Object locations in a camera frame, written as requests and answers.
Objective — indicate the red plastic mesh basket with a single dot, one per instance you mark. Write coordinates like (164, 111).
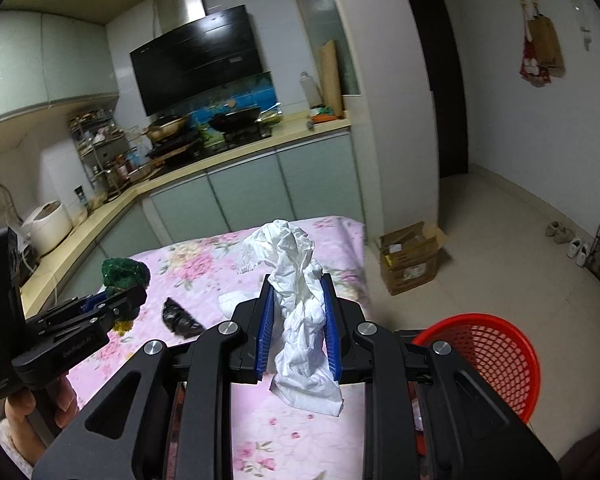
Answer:
(500, 360)

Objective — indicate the black range hood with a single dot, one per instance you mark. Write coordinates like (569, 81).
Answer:
(195, 60)

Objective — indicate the red printed hanging bag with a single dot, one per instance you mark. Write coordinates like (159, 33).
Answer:
(530, 67)

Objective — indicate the cardboard box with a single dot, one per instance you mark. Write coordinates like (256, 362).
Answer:
(410, 265)

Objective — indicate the person's left forearm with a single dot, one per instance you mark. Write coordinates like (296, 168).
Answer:
(15, 447)

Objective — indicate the pink floral blanket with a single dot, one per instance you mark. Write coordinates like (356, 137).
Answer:
(205, 270)

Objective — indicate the large white tissue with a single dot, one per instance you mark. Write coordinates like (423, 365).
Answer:
(300, 310)

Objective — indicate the clear plastic bottle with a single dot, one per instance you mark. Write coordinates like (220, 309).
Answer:
(311, 92)

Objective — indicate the beige slipper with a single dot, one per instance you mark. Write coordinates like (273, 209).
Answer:
(567, 235)
(553, 232)

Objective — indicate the black plastic bag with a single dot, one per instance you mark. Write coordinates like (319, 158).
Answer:
(180, 321)

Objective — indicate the person's left hand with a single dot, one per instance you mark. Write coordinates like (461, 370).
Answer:
(65, 402)

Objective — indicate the black induction cooker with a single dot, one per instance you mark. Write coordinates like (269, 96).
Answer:
(172, 152)

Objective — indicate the small orange kitchen item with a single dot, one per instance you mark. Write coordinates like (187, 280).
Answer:
(322, 117)

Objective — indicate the pale green wall cabinets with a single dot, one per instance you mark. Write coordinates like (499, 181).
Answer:
(55, 60)

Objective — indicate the blue printed backsplash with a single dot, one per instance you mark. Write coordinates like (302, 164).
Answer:
(250, 92)

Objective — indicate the golden frying pan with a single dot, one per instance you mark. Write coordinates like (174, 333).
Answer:
(167, 130)

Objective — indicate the black wok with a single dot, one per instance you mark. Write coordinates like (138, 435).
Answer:
(235, 120)

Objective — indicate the wooden cutting board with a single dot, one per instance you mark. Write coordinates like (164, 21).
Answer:
(330, 80)

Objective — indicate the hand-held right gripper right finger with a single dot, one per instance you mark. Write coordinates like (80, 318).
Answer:
(332, 340)

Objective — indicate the white shoe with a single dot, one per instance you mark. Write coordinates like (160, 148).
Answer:
(575, 249)
(585, 256)

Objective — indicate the metal spice rack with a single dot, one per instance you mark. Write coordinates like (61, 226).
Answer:
(100, 160)

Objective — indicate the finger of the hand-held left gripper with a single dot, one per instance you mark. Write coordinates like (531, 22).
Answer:
(94, 303)
(127, 302)

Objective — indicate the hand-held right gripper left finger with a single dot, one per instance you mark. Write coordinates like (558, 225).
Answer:
(264, 335)

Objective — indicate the green and yellow wrapper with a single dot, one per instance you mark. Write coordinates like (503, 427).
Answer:
(125, 272)

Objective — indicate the white rice cooker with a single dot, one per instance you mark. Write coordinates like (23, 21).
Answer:
(47, 227)

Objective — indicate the kitchen counter with cabinets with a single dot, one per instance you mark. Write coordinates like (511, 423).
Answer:
(240, 190)

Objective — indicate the small standing packet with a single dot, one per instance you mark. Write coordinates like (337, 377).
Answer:
(80, 199)

